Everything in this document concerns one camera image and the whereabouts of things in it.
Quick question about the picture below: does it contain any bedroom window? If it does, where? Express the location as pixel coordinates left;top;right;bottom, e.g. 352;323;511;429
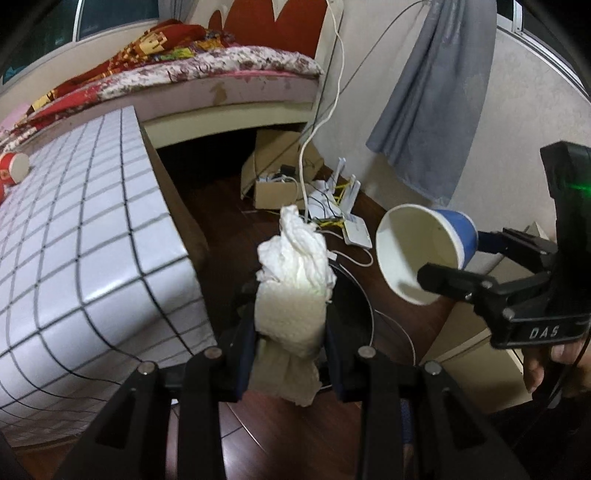
0;0;160;85

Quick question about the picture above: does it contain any red padded headboard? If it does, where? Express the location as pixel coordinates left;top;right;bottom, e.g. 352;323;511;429
208;0;345;70

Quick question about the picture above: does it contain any large cardboard box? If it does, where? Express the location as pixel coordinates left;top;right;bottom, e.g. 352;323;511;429
240;129;327;200

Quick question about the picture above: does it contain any person's right hand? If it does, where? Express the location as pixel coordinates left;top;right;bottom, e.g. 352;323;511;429
523;337;591;400

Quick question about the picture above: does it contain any small cardboard box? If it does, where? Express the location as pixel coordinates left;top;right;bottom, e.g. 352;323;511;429
255;178;306;212

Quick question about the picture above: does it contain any red printed blanket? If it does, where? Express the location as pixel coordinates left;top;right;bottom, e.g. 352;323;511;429
28;18;232;116

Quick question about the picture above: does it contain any red paper cup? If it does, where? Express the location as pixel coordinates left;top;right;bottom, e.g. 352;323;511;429
0;151;31;186

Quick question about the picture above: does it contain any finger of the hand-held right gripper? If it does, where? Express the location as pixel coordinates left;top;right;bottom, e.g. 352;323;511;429
475;227;561;278
417;262;555;325

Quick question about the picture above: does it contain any white checkered tablecloth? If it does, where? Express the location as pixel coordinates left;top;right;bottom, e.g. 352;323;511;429
0;105;218;448

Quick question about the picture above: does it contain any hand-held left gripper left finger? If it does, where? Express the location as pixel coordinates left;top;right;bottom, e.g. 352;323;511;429
51;284;257;480

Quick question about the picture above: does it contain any white cable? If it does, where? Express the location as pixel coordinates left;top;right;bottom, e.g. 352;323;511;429
298;0;348;223

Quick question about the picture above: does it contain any side window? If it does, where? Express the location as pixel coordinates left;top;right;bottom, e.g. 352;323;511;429
496;0;591;108

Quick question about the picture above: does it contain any cream bed frame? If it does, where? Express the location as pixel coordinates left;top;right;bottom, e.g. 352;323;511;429
142;99;320;149

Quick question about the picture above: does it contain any grey window curtain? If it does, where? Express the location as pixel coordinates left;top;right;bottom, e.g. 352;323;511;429
157;0;186;22

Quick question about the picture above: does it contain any floral bed mattress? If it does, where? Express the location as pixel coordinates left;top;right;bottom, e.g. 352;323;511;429
0;46;325;155

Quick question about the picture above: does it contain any white tissue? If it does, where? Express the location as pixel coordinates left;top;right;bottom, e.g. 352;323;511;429
255;205;338;407

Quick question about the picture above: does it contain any white router with antennas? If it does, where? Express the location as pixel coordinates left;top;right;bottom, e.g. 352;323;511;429
308;157;362;223

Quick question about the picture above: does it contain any blue paper cup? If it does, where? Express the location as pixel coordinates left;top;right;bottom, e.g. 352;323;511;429
375;204;479;306

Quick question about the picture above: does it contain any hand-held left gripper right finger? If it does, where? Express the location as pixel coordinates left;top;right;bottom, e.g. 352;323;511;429
325;300;532;480

